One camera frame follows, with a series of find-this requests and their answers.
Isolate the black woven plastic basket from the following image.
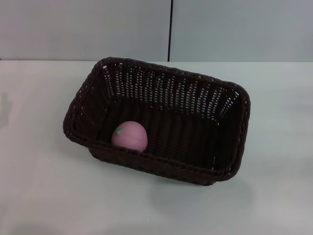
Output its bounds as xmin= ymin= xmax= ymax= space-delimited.
xmin=62 ymin=56 xmax=251 ymax=188

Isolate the pink toy peach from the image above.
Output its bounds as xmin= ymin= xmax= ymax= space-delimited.
xmin=111 ymin=120 xmax=148 ymax=153

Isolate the black vertical wall strip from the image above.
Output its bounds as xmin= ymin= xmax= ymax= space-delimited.
xmin=167 ymin=0 xmax=174 ymax=62

